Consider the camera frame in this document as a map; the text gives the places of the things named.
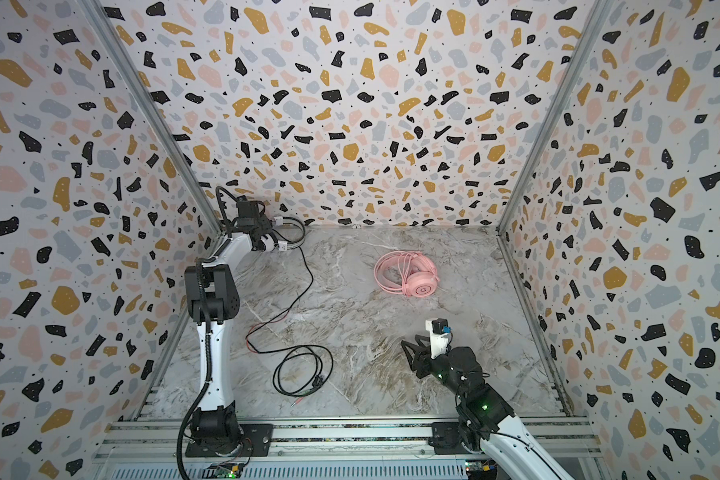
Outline white black headphones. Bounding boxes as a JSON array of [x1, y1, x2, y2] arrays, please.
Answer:
[[256, 216, 307, 252]]

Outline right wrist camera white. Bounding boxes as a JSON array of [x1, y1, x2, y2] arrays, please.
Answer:
[[425, 318, 452, 359]]

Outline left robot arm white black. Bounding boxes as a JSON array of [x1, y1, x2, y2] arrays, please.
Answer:
[[177, 196, 271, 456]]

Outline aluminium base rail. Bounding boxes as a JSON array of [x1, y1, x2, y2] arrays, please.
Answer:
[[94, 415, 611, 479]]

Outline pink headphones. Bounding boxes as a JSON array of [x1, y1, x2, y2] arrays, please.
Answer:
[[373, 251, 440, 298]]

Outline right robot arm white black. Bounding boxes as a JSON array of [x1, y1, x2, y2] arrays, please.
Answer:
[[401, 335, 571, 479]]

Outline black headphone cable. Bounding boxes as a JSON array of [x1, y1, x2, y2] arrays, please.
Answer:
[[244, 245, 335, 401]]

